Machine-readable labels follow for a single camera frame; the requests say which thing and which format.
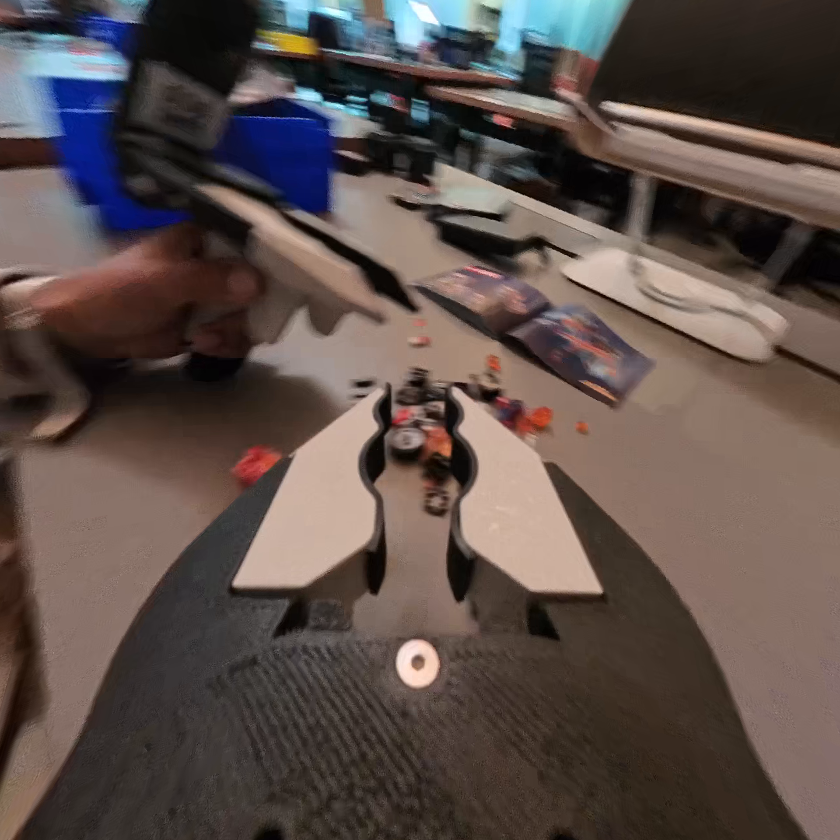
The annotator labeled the blue plastic bin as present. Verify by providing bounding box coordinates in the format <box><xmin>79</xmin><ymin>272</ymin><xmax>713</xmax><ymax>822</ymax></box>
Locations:
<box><xmin>36</xmin><ymin>13</ymin><xmax>336</xmax><ymax>234</ymax></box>

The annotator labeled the black flat box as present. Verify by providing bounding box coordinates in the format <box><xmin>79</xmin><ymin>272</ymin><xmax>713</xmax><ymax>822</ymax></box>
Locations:
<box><xmin>427</xmin><ymin>210</ymin><xmax>553</xmax><ymax>270</ymax></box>

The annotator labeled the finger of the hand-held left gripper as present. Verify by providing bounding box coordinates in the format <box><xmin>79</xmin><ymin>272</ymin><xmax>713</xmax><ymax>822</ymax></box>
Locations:
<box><xmin>196</xmin><ymin>187</ymin><xmax>391</xmax><ymax>347</ymax></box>
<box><xmin>283</xmin><ymin>209</ymin><xmax>420</xmax><ymax>312</ymax></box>

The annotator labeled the person's left forearm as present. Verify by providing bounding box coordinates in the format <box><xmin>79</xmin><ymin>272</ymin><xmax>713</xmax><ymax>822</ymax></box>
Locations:
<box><xmin>0</xmin><ymin>266</ymin><xmax>93</xmax><ymax>442</ymax></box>

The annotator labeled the wooden background desk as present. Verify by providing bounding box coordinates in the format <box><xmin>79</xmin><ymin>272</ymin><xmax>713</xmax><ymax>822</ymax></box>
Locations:
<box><xmin>252</xmin><ymin>42</ymin><xmax>592</xmax><ymax>129</ymax></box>

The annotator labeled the pile of lego pieces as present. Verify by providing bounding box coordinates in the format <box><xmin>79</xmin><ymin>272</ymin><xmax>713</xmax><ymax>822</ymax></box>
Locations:
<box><xmin>351</xmin><ymin>354</ymin><xmax>592</xmax><ymax>519</ymax></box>

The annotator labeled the large black board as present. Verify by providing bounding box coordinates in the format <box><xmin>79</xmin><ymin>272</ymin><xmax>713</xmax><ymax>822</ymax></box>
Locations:
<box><xmin>587</xmin><ymin>0</ymin><xmax>840</xmax><ymax>148</ymax></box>

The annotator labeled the long grey table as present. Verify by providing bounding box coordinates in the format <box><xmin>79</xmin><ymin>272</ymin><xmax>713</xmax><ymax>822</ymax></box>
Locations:
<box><xmin>558</xmin><ymin>85</ymin><xmax>840</xmax><ymax>290</ymax></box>

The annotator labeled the yellow box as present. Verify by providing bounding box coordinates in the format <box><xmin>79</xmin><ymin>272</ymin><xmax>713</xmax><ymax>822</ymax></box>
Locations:
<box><xmin>256</xmin><ymin>29</ymin><xmax>320</xmax><ymax>56</ymax></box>

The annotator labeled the white plastic bag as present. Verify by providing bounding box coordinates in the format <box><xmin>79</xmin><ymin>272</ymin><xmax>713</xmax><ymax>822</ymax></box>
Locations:
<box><xmin>561</xmin><ymin>246</ymin><xmax>790</xmax><ymax>363</ymax></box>

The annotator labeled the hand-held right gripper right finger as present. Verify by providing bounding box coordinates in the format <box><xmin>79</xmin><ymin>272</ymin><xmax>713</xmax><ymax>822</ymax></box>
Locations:
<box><xmin>445</xmin><ymin>386</ymin><xmax>605</xmax><ymax>603</ymax></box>

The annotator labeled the lego instruction booklet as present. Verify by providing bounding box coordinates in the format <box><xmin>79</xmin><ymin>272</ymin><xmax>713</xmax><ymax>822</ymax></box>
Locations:
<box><xmin>413</xmin><ymin>266</ymin><xmax>657</xmax><ymax>409</ymax></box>

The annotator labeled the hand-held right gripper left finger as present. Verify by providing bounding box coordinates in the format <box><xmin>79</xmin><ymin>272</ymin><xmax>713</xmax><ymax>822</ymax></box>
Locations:
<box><xmin>231</xmin><ymin>384</ymin><xmax>393</xmax><ymax>597</ymax></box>

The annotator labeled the person's left hand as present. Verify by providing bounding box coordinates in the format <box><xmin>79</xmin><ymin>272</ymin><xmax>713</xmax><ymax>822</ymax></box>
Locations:
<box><xmin>33</xmin><ymin>226</ymin><xmax>265</xmax><ymax>361</ymax></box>

